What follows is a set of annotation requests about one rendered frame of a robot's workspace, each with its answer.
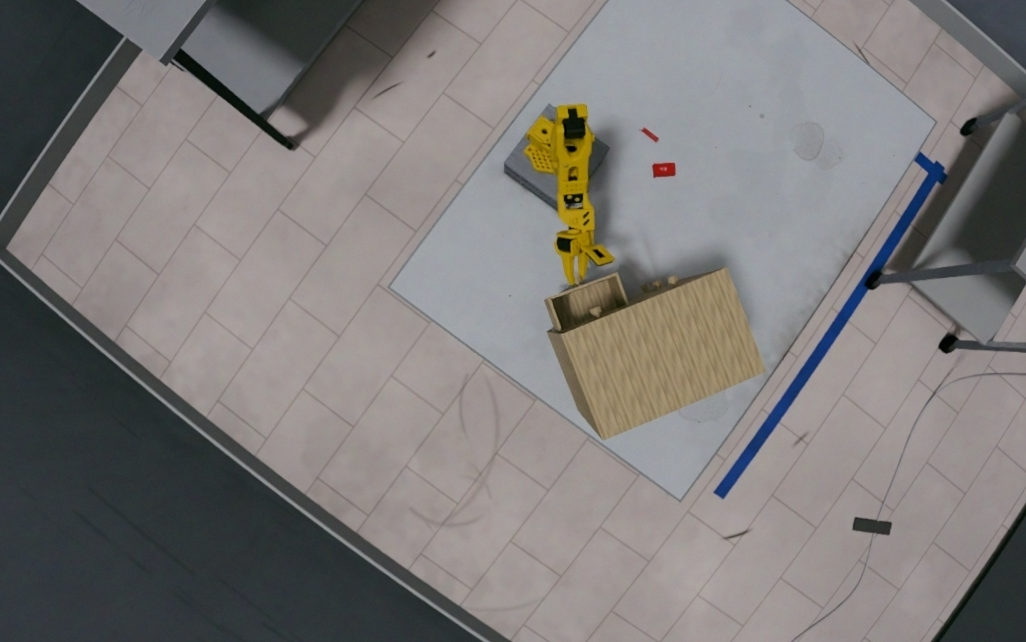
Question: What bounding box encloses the wooden chest of drawers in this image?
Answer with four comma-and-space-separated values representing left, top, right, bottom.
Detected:
547, 267, 766, 440

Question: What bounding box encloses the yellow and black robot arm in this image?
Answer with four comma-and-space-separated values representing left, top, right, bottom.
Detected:
524, 104, 594, 232

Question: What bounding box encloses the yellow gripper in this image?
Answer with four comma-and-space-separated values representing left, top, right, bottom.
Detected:
554, 228, 615, 286

